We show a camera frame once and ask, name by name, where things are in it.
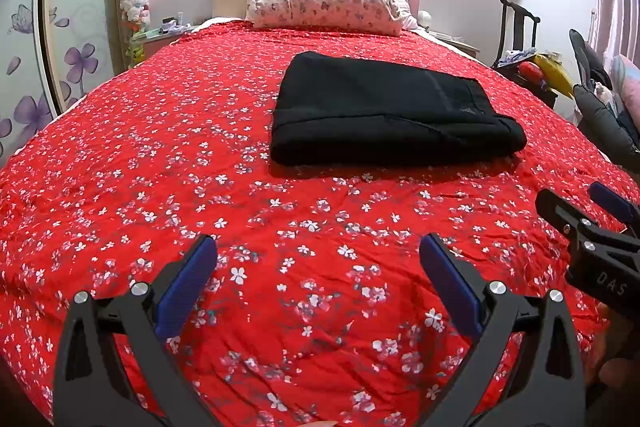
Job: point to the pink pastel cushion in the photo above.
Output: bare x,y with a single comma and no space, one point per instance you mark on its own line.
629,79

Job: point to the black wooden chair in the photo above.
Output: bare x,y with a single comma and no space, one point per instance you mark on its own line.
520,27

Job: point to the wardrobe door with purple flowers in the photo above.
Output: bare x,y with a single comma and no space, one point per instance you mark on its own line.
75,7

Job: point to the yellow bag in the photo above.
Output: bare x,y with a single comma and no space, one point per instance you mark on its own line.
552,72

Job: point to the black pants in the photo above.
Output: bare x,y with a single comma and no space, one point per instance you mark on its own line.
375,107

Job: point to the black garment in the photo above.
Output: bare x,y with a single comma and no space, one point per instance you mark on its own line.
590,57

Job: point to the white bed sheet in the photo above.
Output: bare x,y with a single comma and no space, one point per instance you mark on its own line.
450,44

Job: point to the person's right hand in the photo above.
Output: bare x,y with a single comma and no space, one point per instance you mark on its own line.
617,372

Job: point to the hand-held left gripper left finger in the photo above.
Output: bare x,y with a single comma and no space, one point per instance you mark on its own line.
187,287

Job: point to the red floral bedspread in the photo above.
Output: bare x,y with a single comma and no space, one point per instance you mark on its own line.
200,132

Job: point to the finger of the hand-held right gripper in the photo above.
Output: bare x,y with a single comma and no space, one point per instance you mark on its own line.
610,202
557,207

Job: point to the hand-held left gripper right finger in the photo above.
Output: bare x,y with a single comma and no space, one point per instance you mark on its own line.
450,287

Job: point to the dark grey jacket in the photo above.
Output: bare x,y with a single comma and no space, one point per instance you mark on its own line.
605,127

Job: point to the wooden nightstand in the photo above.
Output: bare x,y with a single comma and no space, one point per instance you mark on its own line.
460,44

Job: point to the white round lamp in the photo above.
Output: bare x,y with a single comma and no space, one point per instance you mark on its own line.
425,19

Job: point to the small white clutter pile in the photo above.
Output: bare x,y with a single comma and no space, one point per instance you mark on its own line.
175,27

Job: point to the red bag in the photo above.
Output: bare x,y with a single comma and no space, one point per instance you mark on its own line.
531,74

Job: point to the light green nightstand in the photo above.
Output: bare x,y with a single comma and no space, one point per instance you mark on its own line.
155,44

